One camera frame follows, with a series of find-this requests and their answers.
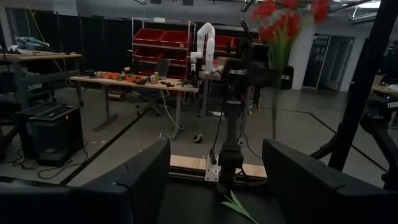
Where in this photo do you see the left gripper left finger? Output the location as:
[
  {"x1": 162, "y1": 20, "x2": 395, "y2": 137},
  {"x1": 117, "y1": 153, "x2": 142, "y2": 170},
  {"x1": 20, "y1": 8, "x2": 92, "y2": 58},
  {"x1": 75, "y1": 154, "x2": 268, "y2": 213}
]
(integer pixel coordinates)
[{"x1": 81, "y1": 139, "x2": 172, "y2": 224}]

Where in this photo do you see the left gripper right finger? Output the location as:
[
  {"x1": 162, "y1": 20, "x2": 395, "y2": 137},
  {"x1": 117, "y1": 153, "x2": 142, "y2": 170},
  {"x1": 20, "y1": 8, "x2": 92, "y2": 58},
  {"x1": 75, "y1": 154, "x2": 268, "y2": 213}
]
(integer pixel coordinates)
[{"x1": 262, "y1": 139, "x2": 345, "y2": 224}]

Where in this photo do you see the red poppy bunch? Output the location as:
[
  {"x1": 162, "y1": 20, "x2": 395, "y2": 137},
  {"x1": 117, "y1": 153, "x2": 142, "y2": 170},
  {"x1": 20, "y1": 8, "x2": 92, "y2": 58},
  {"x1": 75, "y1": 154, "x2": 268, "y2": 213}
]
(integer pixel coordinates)
[
  {"x1": 250, "y1": 0, "x2": 330, "y2": 141},
  {"x1": 221, "y1": 190, "x2": 259, "y2": 224}
]

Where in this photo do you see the red storage bin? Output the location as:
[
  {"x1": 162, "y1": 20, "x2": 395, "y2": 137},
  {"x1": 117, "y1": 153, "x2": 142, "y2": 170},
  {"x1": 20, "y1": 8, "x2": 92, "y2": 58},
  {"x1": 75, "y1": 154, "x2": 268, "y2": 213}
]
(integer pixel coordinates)
[
  {"x1": 133, "y1": 28, "x2": 165, "y2": 44},
  {"x1": 134, "y1": 47, "x2": 164, "y2": 62},
  {"x1": 160, "y1": 30, "x2": 190, "y2": 48},
  {"x1": 215, "y1": 35, "x2": 237, "y2": 52}
]

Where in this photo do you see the glass double door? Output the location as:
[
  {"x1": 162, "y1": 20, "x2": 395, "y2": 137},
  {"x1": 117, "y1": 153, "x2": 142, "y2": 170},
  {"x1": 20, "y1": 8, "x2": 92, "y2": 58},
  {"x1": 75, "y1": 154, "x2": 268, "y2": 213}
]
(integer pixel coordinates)
[{"x1": 303, "y1": 33, "x2": 355, "y2": 93}]

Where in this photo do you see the grey office chair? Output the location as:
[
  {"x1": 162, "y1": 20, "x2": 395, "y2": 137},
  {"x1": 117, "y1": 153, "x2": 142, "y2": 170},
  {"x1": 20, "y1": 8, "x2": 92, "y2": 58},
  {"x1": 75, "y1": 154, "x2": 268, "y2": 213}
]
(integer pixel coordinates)
[{"x1": 129, "y1": 58, "x2": 171, "y2": 118}]

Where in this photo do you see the long wooden workbench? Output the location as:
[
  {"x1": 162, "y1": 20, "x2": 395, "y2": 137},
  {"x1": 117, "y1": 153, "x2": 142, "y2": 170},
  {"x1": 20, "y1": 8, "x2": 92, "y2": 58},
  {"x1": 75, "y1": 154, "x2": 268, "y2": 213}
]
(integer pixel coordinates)
[{"x1": 68, "y1": 73, "x2": 200, "y2": 141}]

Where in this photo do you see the black computer case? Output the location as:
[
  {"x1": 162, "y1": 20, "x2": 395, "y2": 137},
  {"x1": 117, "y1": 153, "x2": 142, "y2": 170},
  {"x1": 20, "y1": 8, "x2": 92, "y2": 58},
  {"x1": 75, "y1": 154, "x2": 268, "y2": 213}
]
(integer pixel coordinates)
[{"x1": 18, "y1": 101, "x2": 85, "y2": 166}]

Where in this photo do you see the metal shelf rack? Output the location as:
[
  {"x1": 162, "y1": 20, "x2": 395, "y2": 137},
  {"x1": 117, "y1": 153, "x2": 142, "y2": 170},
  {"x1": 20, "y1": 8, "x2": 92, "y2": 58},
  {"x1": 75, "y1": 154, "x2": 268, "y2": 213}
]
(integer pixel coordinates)
[{"x1": 131, "y1": 17, "x2": 197, "y2": 80}]

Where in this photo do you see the orange objects pile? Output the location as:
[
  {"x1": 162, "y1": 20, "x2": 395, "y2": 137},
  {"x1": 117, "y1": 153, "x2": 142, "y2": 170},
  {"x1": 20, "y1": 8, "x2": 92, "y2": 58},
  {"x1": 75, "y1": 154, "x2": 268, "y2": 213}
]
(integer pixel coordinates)
[{"x1": 101, "y1": 71, "x2": 149, "y2": 85}]

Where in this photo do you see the small wooden desk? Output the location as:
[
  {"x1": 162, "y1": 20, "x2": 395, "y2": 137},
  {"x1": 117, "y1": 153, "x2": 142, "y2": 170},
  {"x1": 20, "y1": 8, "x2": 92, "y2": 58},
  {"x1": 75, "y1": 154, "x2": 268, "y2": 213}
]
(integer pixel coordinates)
[{"x1": 371, "y1": 74, "x2": 398, "y2": 97}]

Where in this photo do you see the silver metal bracket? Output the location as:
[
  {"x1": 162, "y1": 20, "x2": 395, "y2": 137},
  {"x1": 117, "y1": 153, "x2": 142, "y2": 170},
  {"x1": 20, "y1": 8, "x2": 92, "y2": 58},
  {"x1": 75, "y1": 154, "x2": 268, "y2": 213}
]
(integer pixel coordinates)
[{"x1": 205, "y1": 154, "x2": 220, "y2": 182}]

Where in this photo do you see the wooden table grey frame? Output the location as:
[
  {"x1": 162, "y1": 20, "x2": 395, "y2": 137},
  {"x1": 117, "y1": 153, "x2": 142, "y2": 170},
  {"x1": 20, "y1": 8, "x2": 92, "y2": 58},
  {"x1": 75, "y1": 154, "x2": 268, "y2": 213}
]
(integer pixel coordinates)
[{"x1": 0, "y1": 51, "x2": 84, "y2": 110}]

